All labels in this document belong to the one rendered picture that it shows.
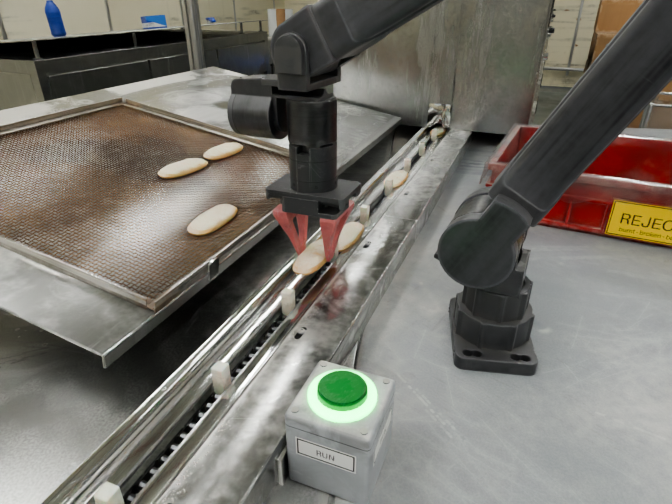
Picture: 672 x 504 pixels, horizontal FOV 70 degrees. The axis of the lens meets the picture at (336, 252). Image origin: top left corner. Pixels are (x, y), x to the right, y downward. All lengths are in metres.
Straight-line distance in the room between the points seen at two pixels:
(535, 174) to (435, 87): 0.88
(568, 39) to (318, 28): 7.17
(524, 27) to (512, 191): 0.85
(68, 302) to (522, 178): 0.47
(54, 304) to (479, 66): 1.08
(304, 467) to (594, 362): 0.35
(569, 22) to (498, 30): 6.31
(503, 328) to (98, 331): 0.41
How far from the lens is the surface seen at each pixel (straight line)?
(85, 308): 0.56
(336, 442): 0.39
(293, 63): 0.52
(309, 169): 0.56
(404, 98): 1.37
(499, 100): 1.33
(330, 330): 0.52
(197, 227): 0.67
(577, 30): 7.62
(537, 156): 0.49
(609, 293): 0.76
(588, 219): 0.92
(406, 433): 0.48
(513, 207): 0.48
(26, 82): 2.47
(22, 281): 0.61
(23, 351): 0.66
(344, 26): 0.51
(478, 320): 0.55
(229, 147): 0.93
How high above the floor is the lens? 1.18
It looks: 28 degrees down
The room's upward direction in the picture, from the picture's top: straight up
